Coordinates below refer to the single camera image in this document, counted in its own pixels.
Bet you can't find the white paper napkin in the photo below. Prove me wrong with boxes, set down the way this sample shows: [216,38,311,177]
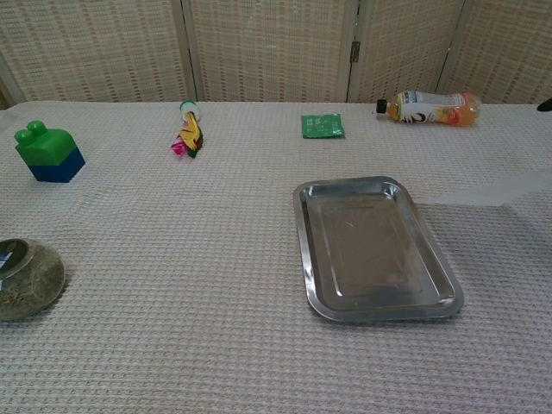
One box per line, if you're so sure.
[416,166,552,208]

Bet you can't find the rectangular metal tray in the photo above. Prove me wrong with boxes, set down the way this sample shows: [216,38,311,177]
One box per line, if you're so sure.
[292,175,465,323]

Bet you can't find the orange drink bottle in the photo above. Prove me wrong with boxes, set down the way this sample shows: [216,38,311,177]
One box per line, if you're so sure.
[375,90,483,129]

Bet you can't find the green sachet packet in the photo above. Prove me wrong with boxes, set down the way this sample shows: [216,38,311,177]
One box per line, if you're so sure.
[300,112,347,140]

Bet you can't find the woven folding screen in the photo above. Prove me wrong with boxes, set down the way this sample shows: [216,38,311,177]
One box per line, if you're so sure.
[0,0,552,111]

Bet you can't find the colourful feather shuttlecock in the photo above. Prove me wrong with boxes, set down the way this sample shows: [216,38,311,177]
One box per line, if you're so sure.
[169,99,206,161]

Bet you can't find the white woven tablecloth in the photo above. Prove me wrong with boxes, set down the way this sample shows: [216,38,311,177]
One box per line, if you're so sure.
[0,101,552,414]

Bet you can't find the green and blue toy block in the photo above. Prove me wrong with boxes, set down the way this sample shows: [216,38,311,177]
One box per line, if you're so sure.
[14,120,86,185]

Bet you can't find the glass jar with black lid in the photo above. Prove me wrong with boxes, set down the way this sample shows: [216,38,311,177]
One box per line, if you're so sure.
[0,238,66,323]

